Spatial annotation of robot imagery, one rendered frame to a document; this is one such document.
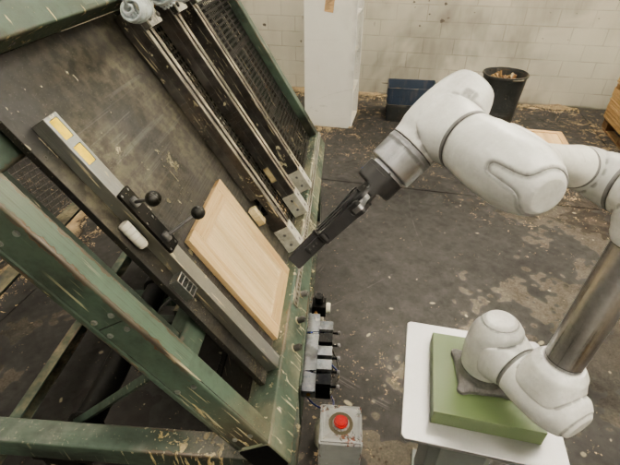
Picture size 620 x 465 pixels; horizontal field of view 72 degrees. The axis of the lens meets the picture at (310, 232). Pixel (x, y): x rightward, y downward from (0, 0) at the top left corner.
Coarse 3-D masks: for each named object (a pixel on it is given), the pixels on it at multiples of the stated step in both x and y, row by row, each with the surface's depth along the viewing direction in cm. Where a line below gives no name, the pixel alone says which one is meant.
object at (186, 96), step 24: (120, 24) 138; (144, 24) 138; (144, 48) 142; (168, 72) 146; (192, 96) 150; (192, 120) 156; (216, 120) 159; (216, 144) 160; (240, 168) 166; (264, 192) 173; (264, 216) 178; (288, 240) 184
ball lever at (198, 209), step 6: (192, 210) 112; (198, 210) 112; (204, 210) 113; (192, 216) 113; (198, 216) 112; (186, 222) 113; (174, 228) 112; (162, 234) 111; (168, 234) 112; (168, 240) 112
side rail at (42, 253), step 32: (0, 192) 77; (0, 224) 79; (32, 224) 80; (0, 256) 83; (32, 256) 83; (64, 256) 83; (64, 288) 88; (96, 288) 87; (96, 320) 93; (128, 320) 92; (160, 320) 100; (128, 352) 99; (160, 352) 97; (192, 352) 105; (160, 384) 105; (192, 384) 104; (224, 384) 111; (224, 416) 112; (256, 416) 118
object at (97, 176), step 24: (48, 120) 94; (48, 144) 96; (72, 144) 97; (72, 168) 99; (96, 168) 101; (96, 192) 103; (120, 216) 107; (168, 264) 115; (192, 264) 120; (216, 288) 125; (216, 312) 125; (240, 336) 130; (264, 360) 136
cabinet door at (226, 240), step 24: (216, 192) 150; (216, 216) 144; (240, 216) 159; (192, 240) 127; (216, 240) 139; (240, 240) 153; (264, 240) 169; (216, 264) 134; (240, 264) 147; (264, 264) 162; (240, 288) 140; (264, 288) 155; (264, 312) 148
